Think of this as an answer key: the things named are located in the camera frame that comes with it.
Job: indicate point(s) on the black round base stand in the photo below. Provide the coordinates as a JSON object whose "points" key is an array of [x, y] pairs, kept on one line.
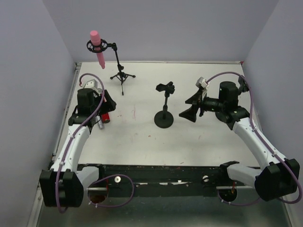
{"points": [[229, 97], [164, 119]]}

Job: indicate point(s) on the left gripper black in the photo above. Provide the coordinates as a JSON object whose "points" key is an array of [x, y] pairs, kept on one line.
{"points": [[109, 101]]}

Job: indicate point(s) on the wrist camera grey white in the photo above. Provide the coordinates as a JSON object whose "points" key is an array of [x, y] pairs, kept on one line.
{"points": [[202, 84], [92, 84]]}

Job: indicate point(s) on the red glitter microphone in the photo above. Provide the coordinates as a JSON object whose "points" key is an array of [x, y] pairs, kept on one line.
{"points": [[105, 118]]}

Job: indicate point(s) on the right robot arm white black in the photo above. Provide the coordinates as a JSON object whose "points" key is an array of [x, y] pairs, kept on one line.
{"points": [[277, 174]]}

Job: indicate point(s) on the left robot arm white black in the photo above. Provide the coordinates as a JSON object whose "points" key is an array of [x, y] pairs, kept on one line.
{"points": [[63, 185]]}

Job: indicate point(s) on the pink microphone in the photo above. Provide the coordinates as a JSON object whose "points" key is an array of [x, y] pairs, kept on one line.
{"points": [[96, 41]]}

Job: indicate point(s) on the black mounting base plate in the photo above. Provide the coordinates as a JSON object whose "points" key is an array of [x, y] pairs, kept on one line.
{"points": [[161, 181]]}

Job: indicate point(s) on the black tripod shock mount stand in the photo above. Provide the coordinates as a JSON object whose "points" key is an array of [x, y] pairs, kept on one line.
{"points": [[121, 76]]}

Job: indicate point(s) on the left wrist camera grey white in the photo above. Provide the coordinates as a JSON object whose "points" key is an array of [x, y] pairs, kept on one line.
{"points": [[92, 84]]}

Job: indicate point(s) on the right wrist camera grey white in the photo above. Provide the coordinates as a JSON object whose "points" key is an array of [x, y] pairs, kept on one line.
{"points": [[202, 84]]}

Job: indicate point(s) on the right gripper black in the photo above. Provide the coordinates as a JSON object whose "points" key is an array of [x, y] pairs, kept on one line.
{"points": [[201, 103]]}

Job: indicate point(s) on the silver microphone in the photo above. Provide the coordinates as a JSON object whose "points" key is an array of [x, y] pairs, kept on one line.
{"points": [[99, 122]]}

